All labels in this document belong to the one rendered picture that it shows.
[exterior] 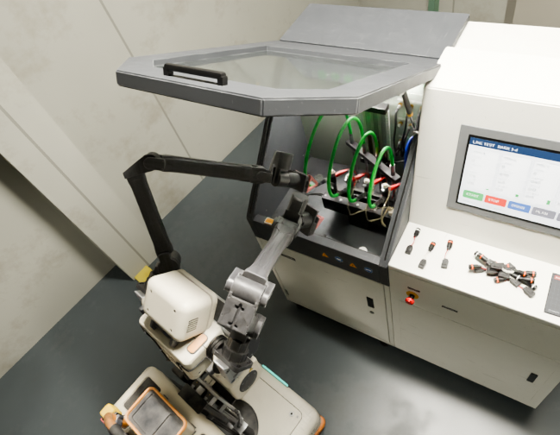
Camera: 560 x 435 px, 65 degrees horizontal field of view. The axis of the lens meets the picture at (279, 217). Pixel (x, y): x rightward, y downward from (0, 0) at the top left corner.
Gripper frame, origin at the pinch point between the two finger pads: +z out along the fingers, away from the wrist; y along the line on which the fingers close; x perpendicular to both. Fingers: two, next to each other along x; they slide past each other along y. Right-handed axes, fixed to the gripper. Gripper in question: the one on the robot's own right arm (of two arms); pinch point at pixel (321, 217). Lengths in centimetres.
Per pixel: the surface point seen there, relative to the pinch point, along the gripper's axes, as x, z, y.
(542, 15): 42, 250, 128
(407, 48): 9, 27, 64
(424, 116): -13.9, 15.0, 45.3
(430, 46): 3, 31, 68
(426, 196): -19.8, 32.7, 17.5
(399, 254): -21.5, 28.7, -6.9
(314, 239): 12.0, 20.4, -18.7
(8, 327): 168, -40, -169
